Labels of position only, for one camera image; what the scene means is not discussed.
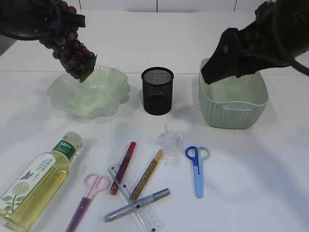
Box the purple artificial grape bunch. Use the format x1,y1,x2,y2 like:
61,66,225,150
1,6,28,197
39,0,97,83

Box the red glitter pen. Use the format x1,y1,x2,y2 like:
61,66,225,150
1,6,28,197
110,142,136,196

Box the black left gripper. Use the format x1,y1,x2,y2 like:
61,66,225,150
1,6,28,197
30,0,85,36

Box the green scalloped plastic plate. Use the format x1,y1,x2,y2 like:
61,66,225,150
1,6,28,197
47,65,131,119

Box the clear plastic sheet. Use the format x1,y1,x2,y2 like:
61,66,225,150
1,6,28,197
155,124,183,167

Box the pink scissors with cover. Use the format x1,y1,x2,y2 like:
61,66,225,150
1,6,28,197
66,173,110,232

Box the green woven plastic basket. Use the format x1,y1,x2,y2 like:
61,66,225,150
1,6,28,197
198,72,268,130

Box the clear plastic ruler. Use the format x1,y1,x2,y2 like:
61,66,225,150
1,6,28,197
108,162,164,232

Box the yellow tea drink bottle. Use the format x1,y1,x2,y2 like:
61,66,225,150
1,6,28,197
0,131,83,232

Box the blue scissors with cover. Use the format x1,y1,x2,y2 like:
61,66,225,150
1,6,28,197
185,146,211,199

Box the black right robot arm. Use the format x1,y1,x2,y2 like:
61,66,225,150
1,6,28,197
201,0,309,85

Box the silver glitter pen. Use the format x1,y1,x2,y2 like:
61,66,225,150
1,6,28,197
104,188,170,223

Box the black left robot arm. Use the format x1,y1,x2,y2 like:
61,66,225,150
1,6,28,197
0,0,85,41

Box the black mesh pen holder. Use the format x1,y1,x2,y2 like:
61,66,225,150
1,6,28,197
141,67,174,116

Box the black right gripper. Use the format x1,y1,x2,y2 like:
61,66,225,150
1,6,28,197
201,14,297,85

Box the gold glitter pen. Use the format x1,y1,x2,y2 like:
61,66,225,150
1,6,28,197
129,149,163,202

